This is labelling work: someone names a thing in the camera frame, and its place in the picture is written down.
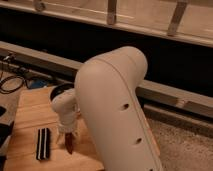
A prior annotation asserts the black white striped eraser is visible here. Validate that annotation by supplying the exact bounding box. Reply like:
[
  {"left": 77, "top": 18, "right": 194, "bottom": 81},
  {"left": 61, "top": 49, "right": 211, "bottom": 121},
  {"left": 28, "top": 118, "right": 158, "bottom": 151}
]
[{"left": 36, "top": 128, "right": 50, "bottom": 160}]

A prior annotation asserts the blue object on floor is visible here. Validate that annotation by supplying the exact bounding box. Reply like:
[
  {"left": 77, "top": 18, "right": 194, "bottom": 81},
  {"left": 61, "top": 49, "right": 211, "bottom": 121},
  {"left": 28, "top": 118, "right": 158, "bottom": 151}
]
[{"left": 28, "top": 79, "right": 47, "bottom": 89}]

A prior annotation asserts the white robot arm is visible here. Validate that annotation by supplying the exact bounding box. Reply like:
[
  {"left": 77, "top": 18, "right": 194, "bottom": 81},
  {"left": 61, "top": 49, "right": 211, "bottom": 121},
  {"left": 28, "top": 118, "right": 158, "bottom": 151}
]
[{"left": 51, "top": 46, "right": 163, "bottom": 171}]

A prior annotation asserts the black cable loop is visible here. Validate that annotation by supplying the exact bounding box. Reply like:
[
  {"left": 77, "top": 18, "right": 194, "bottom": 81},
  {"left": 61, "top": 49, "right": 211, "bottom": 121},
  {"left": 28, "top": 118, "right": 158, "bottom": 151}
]
[{"left": 0, "top": 54, "right": 29, "bottom": 95}]

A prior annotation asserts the black round bowl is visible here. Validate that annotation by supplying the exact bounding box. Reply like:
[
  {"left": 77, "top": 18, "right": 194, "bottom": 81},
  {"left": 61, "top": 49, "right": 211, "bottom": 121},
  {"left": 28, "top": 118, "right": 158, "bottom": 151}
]
[{"left": 50, "top": 83, "right": 74, "bottom": 100}]

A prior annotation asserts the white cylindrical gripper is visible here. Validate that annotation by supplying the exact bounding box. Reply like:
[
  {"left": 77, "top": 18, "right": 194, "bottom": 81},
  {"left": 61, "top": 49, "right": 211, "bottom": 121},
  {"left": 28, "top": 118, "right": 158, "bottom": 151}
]
[{"left": 56, "top": 114, "right": 80, "bottom": 144}]

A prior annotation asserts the wooden cutting board table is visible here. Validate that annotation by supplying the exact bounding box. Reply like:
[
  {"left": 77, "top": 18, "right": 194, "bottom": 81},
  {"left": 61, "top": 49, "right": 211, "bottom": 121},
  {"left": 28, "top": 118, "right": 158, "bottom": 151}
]
[{"left": 3, "top": 87, "right": 105, "bottom": 171}]

